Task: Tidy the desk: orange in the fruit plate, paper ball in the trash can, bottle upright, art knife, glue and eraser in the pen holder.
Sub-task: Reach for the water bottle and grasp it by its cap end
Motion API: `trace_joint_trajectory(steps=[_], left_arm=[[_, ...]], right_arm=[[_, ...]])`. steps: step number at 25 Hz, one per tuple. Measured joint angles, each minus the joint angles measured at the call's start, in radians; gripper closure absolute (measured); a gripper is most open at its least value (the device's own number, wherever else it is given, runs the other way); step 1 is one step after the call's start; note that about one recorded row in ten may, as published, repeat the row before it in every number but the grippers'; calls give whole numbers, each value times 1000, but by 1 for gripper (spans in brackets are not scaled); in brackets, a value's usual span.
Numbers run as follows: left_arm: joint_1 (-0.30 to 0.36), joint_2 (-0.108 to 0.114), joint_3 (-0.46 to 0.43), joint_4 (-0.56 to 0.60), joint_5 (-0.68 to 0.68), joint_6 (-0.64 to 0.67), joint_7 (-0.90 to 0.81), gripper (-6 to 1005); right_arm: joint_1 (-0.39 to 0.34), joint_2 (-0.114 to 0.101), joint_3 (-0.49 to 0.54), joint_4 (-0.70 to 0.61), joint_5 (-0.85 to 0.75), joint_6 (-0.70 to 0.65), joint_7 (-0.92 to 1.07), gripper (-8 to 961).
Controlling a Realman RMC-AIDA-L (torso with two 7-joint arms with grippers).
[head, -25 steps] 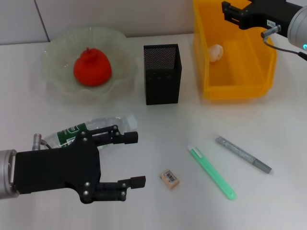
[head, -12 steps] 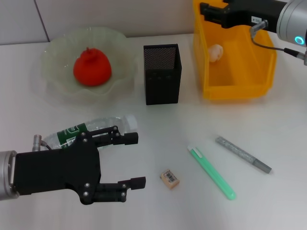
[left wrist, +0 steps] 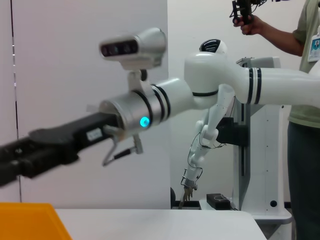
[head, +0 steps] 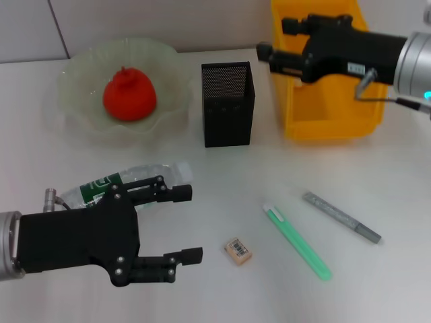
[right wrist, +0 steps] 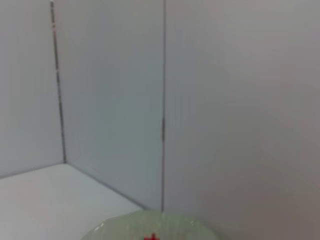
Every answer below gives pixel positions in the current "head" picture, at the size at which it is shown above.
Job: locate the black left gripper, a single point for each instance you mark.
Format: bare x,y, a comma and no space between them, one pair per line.
77,239

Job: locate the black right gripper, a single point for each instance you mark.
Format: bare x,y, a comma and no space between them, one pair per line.
357,54

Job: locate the clear green-label water bottle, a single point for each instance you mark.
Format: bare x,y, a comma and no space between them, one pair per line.
148,170

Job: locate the beige eraser with barcode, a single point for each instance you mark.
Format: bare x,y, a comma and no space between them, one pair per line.
238,251

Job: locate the black mesh pen holder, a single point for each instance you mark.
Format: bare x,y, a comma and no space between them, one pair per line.
229,111

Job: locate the pale green glass fruit plate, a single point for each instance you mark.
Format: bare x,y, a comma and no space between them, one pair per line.
168,84

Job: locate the green pen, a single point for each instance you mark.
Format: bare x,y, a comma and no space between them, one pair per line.
299,242

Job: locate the grey glitter pen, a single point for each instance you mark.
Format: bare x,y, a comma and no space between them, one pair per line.
340,217

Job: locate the yellow plastic bin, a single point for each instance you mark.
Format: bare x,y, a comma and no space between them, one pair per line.
333,111

